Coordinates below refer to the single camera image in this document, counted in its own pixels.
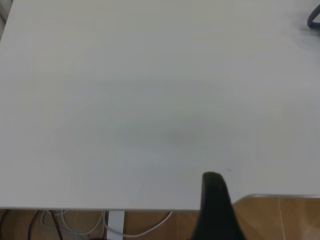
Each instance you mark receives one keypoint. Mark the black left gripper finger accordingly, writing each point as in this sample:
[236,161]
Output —
[216,212]

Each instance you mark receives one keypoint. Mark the white table leg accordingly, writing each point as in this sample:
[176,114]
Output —
[116,222]

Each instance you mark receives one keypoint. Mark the dark blue-grey ceramic mug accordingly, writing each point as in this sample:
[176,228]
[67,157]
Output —
[310,21]

